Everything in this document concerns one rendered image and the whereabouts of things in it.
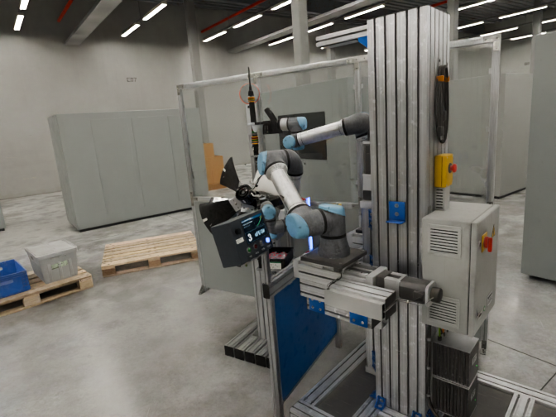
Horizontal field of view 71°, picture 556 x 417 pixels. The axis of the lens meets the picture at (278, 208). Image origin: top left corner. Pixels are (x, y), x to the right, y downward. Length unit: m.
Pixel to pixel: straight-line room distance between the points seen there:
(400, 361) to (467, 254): 0.66
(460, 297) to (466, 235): 0.26
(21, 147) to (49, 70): 2.49
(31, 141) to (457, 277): 13.42
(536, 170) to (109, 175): 6.46
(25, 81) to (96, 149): 6.94
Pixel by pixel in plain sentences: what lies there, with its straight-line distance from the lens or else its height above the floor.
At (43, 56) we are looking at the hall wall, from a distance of 14.49.
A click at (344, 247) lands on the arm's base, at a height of 1.08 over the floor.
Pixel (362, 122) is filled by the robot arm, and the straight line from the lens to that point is 2.16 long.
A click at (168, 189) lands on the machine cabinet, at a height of 0.49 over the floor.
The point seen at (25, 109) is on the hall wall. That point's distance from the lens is 14.23.
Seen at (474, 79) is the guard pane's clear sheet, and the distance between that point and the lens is 2.79.
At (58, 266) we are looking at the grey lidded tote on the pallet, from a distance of 4.88.
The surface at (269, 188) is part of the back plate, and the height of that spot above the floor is 1.19.
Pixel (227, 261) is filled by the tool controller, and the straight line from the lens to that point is 1.71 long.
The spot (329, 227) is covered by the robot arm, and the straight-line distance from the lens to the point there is 1.72.
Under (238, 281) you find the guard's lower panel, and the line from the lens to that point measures 3.84.
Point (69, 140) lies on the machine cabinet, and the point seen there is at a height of 1.61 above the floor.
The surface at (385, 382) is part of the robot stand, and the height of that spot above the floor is 0.36.
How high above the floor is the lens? 1.65
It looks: 13 degrees down
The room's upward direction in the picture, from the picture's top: 4 degrees counter-clockwise
